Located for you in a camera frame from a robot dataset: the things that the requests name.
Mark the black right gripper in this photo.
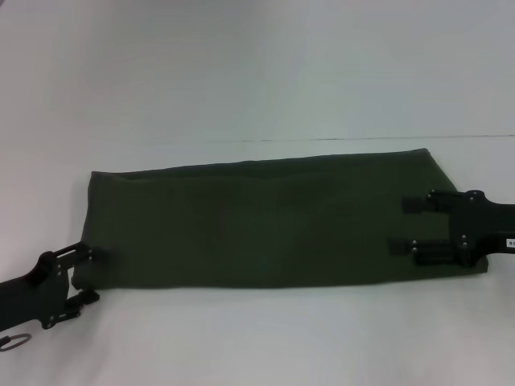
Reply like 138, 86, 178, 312
388, 188, 515, 269

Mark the dark green shirt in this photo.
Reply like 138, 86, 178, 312
72, 147, 491, 291

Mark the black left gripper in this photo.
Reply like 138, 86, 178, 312
0, 242, 109, 331

